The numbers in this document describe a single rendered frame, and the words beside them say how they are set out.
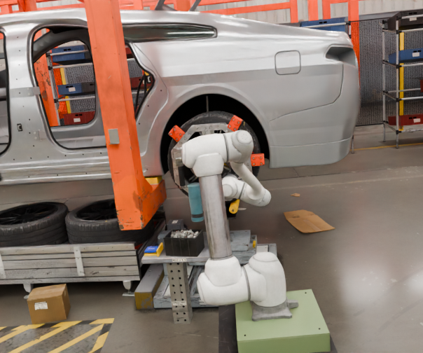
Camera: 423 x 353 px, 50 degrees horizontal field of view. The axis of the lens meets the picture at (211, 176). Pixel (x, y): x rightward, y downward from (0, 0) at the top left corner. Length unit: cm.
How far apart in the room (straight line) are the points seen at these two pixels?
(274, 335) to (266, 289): 19
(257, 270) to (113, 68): 148
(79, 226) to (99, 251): 25
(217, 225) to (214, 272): 20
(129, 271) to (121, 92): 122
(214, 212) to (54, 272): 172
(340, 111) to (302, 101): 27
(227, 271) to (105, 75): 144
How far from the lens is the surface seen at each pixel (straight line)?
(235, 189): 247
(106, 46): 282
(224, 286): 200
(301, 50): 317
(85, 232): 334
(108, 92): 282
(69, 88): 720
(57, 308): 317
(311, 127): 321
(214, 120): 310
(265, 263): 202
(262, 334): 202
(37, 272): 349
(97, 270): 328
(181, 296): 279
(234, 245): 330
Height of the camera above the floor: 150
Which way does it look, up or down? 14 degrees down
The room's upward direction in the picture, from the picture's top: 6 degrees counter-clockwise
